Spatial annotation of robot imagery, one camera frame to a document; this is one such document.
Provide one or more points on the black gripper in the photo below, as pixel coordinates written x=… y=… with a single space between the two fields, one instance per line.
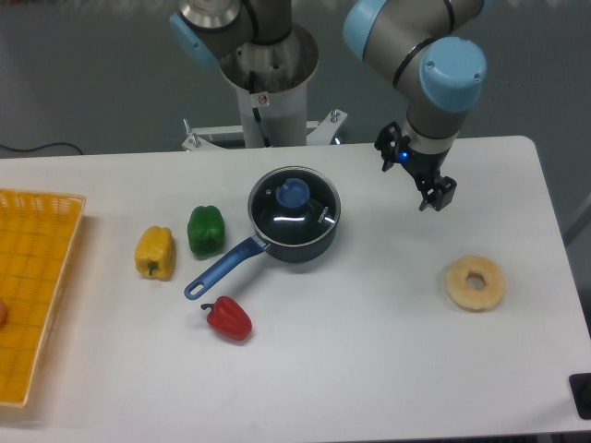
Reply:
x=420 y=156

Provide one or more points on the glass lid blue knob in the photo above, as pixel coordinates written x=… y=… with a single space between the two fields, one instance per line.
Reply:
x=294 y=206

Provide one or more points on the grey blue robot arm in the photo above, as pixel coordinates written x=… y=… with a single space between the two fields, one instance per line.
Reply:
x=412 y=44

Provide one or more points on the dark blue saucepan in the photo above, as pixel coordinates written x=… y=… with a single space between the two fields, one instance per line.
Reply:
x=250 y=247

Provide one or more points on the beige donut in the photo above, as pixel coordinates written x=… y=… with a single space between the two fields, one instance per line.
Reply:
x=475 y=283

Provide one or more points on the green bell pepper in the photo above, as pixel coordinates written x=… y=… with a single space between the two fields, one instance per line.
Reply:
x=205 y=231

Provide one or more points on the red bell pepper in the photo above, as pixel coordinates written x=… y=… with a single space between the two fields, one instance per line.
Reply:
x=228 y=318

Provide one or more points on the yellow bell pepper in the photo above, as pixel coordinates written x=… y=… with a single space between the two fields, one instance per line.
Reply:
x=155 y=254

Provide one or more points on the black table edge device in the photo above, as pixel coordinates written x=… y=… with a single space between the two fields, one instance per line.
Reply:
x=580 y=385

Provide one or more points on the yellow wicker basket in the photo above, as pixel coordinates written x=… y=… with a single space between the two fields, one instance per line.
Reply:
x=38 y=231

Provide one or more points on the white base frame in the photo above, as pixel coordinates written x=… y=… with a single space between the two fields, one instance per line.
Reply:
x=319 y=133

